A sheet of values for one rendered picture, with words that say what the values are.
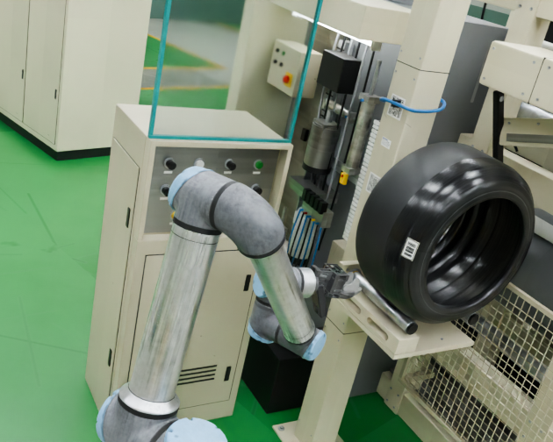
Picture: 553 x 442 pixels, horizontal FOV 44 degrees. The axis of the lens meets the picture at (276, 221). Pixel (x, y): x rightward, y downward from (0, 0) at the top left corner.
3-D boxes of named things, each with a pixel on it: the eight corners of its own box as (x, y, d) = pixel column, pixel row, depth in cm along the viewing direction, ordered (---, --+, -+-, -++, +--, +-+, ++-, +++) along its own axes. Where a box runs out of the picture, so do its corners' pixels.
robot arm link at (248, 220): (283, 189, 142) (333, 339, 194) (237, 171, 149) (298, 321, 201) (250, 230, 138) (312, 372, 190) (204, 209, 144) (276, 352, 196)
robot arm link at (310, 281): (298, 303, 197) (282, 286, 204) (312, 303, 200) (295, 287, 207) (308, 276, 194) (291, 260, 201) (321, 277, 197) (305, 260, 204)
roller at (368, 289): (348, 282, 248) (347, 273, 245) (358, 277, 249) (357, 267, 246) (407, 338, 221) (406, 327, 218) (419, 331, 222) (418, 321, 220)
